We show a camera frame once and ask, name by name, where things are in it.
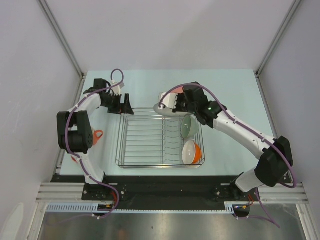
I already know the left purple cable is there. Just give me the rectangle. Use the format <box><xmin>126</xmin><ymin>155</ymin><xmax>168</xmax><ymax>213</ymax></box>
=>
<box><xmin>63</xmin><ymin>69</ymin><xmax>126</xmax><ymax>221</ymax></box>

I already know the white orange ceramic bowl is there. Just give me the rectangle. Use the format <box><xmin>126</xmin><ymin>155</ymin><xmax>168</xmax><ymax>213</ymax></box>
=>
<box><xmin>182</xmin><ymin>140</ymin><xmax>202</xmax><ymax>165</ymax></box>

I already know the metal wire dish rack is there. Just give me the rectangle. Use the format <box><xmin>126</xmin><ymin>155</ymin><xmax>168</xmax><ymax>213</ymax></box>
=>
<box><xmin>116</xmin><ymin>108</ymin><xmax>205</xmax><ymax>169</ymax></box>

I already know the orange mug with handle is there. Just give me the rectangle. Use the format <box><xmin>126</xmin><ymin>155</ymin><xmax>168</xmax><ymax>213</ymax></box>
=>
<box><xmin>91</xmin><ymin>127</ymin><xmax>104</xmax><ymax>146</ymax></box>

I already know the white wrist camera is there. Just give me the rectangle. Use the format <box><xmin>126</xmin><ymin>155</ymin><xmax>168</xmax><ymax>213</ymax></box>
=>
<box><xmin>158</xmin><ymin>93</ymin><xmax>179</xmax><ymax>110</ymax></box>
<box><xmin>110</xmin><ymin>80</ymin><xmax>125</xmax><ymax>96</ymax></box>

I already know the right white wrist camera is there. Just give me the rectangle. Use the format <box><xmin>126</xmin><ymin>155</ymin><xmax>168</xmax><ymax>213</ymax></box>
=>
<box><xmin>158</xmin><ymin>93</ymin><xmax>179</xmax><ymax>110</ymax></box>

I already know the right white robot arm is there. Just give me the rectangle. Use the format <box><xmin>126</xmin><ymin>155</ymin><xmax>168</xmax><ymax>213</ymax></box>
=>
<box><xmin>166</xmin><ymin>82</ymin><xmax>294</xmax><ymax>201</ymax></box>

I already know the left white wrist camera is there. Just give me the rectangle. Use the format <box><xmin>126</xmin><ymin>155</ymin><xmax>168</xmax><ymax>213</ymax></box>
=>
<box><xmin>110</xmin><ymin>80</ymin><xmax>125</xmax><ymax>96</ymax></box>

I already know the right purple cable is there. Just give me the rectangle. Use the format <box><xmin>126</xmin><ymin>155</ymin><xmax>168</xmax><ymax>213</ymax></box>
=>
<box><xmin>158</xmin><ymin>83</ymin><xmax>298</xmax><ymax>229</ymax></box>

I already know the white scalloped plate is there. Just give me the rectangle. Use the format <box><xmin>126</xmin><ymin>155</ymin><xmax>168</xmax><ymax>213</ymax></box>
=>
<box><xmin>153</xmin><ymin>92</ymin><xmax>188</xmax><ymax>118</ymax></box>

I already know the white slotted cable duct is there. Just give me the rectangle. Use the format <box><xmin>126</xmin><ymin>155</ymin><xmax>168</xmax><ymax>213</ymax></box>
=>
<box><xmin>46</xmin><ymin>202</ymin><xmax>262</xmax><ymax>215</ymax></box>

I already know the purple cable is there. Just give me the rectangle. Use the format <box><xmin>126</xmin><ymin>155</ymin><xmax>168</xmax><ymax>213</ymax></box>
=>
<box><xmin>63</xmin><ymin>69</ymin><xmax>126</xmax><ymax>221</ymax></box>
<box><xmin>158</xmin><ymin>83</ymin><xmax>298</xmax><ymax>229</ymax></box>

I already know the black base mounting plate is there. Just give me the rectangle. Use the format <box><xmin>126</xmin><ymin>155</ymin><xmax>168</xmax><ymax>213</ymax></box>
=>
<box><xmin>51</xmin><ymin>174</ymin><xmax>262</xmax><ymax>215</ymax></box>

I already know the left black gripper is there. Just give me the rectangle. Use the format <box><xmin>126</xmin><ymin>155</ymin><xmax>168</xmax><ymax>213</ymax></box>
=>
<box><xmin>101</xmin><ymin>93</ymin><xmax>134</xmax><ymax>116</ymax></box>

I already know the green ceramic bowl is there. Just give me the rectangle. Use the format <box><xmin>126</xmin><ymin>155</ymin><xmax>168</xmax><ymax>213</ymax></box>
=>
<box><xmin>180</xmin><ymin>115</ymin><xmax>199</xmax><ymax>139</ymax></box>

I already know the pink cream floral plate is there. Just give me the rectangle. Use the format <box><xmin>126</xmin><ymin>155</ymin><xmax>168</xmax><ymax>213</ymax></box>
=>
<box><xmin>171</xmin><ymin>86</ymin><xmax>184</xmax><ymax>94</ymax></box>

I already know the aluminium frame rail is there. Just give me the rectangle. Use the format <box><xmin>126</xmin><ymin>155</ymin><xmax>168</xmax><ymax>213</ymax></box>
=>
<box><xmin>36</xmin><ymin>182</ymin><xmax>87</xmax><ymax>203</ymax></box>

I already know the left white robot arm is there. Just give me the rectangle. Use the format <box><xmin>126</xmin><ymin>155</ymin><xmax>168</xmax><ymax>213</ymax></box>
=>
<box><xmin>56</xmin><ymin>78</ymin><xmax>134</xmax><ymax>200</ymax></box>

